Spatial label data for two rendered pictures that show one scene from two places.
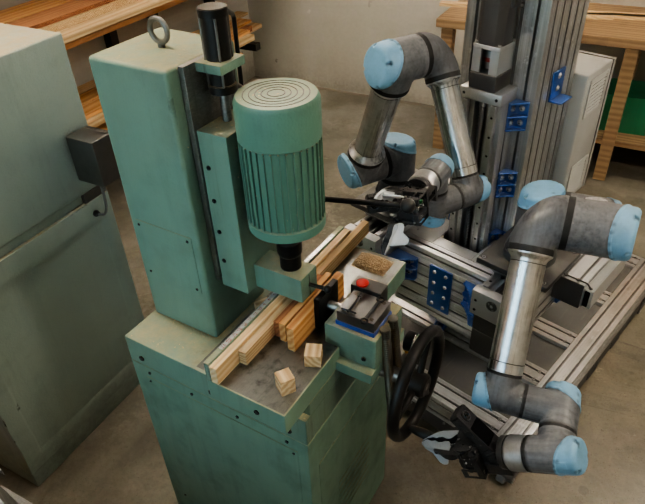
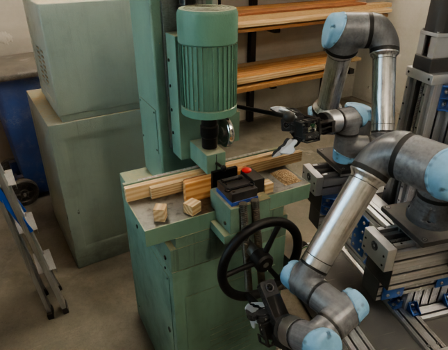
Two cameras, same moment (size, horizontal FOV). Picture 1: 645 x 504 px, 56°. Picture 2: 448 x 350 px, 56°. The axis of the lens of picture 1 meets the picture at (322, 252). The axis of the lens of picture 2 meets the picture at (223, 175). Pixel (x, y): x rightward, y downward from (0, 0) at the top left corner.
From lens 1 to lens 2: 0.67 m
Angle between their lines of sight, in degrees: 26
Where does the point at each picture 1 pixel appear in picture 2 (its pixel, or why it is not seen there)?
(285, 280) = (201, 154)
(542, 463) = (296, 341)
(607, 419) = not seen: outside the picture
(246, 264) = (182, 137)
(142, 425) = not seen: hidden behind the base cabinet
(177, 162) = (151, 51)
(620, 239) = (436, 173)
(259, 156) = (183, 46)
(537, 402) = (322, 295)
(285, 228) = (194, 106)
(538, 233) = (371, 155)
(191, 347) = not seen: hidden behind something
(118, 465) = (122, 276)
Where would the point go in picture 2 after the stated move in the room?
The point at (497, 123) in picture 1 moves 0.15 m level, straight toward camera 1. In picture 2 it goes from (428, 100) to (408, 110)
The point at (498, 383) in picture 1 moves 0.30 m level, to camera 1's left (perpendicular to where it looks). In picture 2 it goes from (300, 269) to (198, 233)
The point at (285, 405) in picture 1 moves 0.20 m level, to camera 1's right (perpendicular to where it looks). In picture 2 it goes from (151, 226) to (209, 247)
